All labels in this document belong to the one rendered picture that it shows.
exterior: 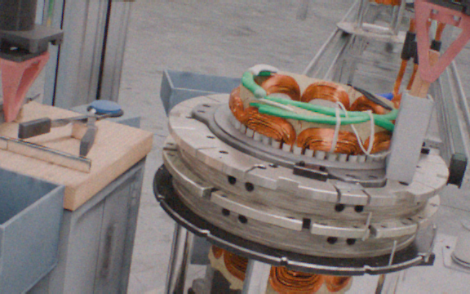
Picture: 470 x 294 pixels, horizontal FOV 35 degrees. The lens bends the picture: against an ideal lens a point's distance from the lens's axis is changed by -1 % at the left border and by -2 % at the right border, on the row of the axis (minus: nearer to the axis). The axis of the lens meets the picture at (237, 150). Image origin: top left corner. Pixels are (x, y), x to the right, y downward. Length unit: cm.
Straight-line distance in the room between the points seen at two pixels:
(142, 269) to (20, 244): 53
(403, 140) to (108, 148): 31
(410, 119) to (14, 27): 40
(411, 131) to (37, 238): 37
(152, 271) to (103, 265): 31
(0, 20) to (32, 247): 23
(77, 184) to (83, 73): 50
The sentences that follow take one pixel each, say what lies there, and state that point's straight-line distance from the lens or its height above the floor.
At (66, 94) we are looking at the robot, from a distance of 121.
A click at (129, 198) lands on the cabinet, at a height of 99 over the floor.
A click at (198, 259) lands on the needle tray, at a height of 79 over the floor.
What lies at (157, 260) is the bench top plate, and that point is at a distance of 120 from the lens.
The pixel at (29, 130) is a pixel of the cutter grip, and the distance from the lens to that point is 77.
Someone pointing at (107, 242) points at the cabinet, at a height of 95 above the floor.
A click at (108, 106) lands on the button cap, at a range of 102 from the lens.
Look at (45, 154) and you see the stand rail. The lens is 75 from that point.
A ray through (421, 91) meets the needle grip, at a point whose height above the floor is 119.
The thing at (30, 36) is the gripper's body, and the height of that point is 118.
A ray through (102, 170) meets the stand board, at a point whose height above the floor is 106.
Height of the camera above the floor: 134
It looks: 19 degrees down
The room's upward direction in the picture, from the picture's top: 11 degrees clockwise
